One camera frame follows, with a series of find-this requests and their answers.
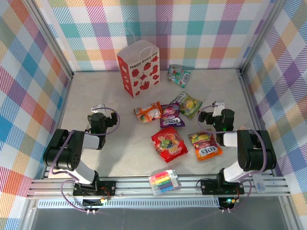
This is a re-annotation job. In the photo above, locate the green Fox's candy bag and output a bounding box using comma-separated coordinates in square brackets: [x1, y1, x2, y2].
[169, 91, 203, 120]

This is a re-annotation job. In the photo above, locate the purple Fox's candy bag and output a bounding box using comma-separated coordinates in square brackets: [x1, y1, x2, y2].
[160, 103, 187, 129]

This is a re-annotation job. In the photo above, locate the red Lot 100 gummy bag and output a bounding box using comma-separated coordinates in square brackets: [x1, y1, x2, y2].
[151, 126, 189, 163]

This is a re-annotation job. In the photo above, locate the teal strawberry snack bag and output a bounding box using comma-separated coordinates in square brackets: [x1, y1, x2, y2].
[167, 64, 191, 88]

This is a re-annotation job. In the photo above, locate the red white strawberry paper bag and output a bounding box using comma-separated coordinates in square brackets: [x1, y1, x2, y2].
[117, 27, 161, 98]

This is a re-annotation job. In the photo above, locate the orange Fox's candy bag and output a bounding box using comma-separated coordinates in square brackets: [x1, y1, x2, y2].
[188, 131, 223, 161]

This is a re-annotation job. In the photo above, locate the orange fruit snack bag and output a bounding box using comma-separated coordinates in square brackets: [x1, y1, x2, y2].
[133, 101, 163, 123]

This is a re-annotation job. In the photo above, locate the plaid backdrop cloth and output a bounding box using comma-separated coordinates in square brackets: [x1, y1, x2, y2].
[35, 0, 276, 72]
[0, 0, 72, 230]
[242, 0, 307, 230]

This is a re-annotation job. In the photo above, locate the clear plastic box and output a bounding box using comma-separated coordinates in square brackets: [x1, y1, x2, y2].
[250, 173, 267, 194]

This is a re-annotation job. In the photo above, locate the small black controller board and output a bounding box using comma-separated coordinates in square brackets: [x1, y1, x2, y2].
[83, 196, 112, 209]
[219, 196, 240, 209]

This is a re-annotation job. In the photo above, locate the pack of coloured highlighters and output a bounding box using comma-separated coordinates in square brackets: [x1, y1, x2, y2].
[148, 169, 182, 196]

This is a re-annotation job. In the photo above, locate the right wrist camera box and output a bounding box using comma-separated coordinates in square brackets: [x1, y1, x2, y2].
[212, 100, 225, 117]

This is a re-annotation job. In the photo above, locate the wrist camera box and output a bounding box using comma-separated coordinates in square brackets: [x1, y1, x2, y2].
[212, 100, 225, 117]
[91, 103, 106, 114]

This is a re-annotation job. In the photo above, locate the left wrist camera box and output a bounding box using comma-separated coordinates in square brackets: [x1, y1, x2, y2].
[91, 103, 106, 114]

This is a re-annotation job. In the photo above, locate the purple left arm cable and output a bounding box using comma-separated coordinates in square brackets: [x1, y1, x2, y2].
[49, 106, 120, 214]

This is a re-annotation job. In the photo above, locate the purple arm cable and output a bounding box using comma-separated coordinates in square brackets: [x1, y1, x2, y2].
[49, 106, 120, 214]
[198, 104, 268, 213]

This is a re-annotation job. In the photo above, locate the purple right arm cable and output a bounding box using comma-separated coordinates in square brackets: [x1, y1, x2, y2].
[198, 104, 268, 213]

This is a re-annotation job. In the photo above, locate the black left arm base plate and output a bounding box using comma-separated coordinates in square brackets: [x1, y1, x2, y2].
[73, 181, 117, 196]

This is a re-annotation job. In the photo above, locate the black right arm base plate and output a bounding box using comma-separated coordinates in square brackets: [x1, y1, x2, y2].
[200, 179, 245, 195]

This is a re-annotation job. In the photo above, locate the aluminium mounting rail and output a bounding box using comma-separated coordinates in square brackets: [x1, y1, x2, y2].
[26, 176, 292, 198]

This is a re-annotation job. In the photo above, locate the aluminium frame post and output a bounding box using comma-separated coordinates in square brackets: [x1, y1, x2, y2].
[239, 0, 286, 75]
[24, 0, 74, 79]

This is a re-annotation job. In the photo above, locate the slotted grey cable duct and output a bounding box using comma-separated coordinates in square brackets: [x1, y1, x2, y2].
[37, 198, 221, 209]

